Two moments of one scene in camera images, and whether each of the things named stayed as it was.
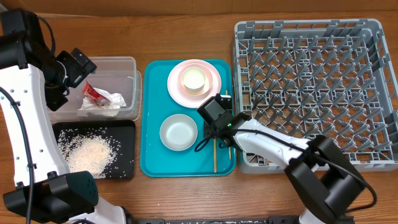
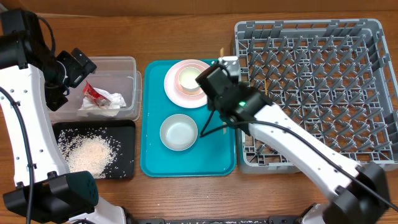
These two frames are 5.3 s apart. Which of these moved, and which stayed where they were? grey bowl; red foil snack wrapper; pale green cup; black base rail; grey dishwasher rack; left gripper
Moved: pale green cup
Stayed: grey dishwasher rack; red foil snack wrapper; left gripper; black base rail; grey bowl
